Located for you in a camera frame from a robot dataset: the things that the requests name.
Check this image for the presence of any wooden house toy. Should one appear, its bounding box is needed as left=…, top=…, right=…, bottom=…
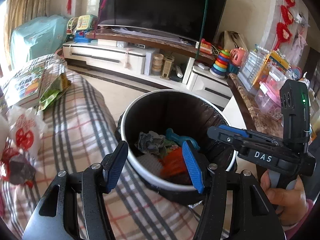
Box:
left=161, top=56, right=175, bottom=80

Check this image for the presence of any red snack wrapper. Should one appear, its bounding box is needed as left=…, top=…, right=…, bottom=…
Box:
left=160, top=147, right=191, bottom=185

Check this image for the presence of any black round trash bin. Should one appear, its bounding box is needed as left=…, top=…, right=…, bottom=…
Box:
left=117, top=89, right=237, bottom=205

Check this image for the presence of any white tv cabinet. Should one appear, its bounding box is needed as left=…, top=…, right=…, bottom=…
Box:
left=62, top=41, right=232, bottom=108

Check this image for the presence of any green snack bag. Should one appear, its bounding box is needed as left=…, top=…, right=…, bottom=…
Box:
left=38, top=73, right=71, bottom=111

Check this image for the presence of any right beige curtain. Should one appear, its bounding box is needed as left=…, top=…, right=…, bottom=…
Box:
left=4, top=0, right=47, bottom=50

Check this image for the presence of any black flat screen television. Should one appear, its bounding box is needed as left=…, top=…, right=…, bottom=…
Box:
left=99, top=0, right=226, bottom=42

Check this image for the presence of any rainbow stacking ring toy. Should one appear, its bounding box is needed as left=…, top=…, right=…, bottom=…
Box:
left=209, top=50, right=231, bottom=79

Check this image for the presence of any plaid blanket cover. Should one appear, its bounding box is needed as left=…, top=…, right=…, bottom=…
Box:
left=1, top=54, right=198, bottom=239

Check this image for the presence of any pink plastic storage box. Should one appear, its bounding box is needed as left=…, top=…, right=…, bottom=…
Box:
left=254, top=66, right=287, bottom=121

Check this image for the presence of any red toy piano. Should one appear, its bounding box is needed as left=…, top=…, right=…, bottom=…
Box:
left=200, top=38, right=213, bottom=55

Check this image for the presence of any paper wrapper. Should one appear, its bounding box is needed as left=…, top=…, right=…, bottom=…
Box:
left=137, top=131, right=165, bottom=155

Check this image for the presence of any teal covered furniture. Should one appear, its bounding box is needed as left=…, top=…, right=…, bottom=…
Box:
left=10, top=15, right=68, bottom=69

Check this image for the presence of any white red plastic bag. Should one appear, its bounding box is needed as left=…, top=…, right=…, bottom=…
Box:
left=7, top=105, right=48, bottom=158

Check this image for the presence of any toy phone cash register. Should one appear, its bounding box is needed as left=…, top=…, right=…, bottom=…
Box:
left=66, top=15, right=98, bottom=43

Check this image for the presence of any children picture book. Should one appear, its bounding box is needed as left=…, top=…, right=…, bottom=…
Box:
left=1, top=61, right=47, bottom=108

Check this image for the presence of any person right hand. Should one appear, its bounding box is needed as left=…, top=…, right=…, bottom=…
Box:
left=260, top=171, right=309, bottom=226

